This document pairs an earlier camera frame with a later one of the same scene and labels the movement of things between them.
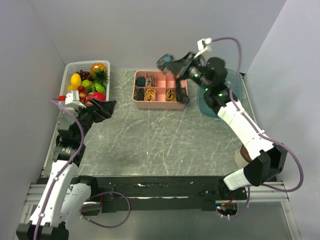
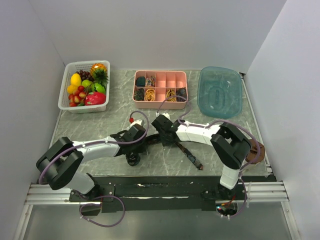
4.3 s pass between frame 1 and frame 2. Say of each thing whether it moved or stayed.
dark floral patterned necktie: moved
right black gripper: moved
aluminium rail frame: stayed
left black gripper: moved
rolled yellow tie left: stayed
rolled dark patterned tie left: stayed
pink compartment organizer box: stayed
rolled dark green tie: stayed
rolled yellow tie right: stayed
